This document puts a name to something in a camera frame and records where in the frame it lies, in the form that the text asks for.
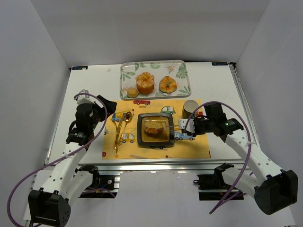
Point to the white-lined green cup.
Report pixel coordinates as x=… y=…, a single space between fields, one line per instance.
x=188 y=107

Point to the orange swirl-topped muffin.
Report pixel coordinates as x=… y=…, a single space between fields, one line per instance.
x=145 y=83

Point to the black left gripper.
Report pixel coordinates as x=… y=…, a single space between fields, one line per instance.
x=104 y=107

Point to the black square plate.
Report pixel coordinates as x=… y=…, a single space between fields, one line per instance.
x=164 y=140

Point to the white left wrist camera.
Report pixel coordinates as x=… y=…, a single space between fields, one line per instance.
x=84 y=98

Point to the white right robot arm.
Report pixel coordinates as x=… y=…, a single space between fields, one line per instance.
x=272 y=187

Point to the ring-shaped orange bread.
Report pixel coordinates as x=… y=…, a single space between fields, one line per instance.
x=167 y=85

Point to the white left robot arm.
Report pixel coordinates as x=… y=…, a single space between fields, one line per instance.
x=51 y=203

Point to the yellow cartoon placemat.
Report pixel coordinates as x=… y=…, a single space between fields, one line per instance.
x=128 y=148

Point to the aluminium table frame rail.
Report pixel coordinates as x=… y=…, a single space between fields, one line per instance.
x=232 y=66

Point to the sliced bread piece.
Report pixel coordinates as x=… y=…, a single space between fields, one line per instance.
x=153 y=127

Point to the gold fork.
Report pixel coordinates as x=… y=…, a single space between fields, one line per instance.
x=116 y=136

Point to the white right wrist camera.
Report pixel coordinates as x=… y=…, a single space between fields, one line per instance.
x=187 y=125

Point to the gold spoon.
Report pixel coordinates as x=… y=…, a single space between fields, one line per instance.
x=127 y=120

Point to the leaf-patterned white tray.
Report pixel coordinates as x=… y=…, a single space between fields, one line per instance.
x=175 y=69

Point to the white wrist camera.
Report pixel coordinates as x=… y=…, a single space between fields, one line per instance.
x=187 y=125
x=84 y=98

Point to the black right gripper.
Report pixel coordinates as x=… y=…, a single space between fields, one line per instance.
x=197 y=125

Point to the small round bun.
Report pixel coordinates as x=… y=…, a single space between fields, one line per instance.
x=132 y=92

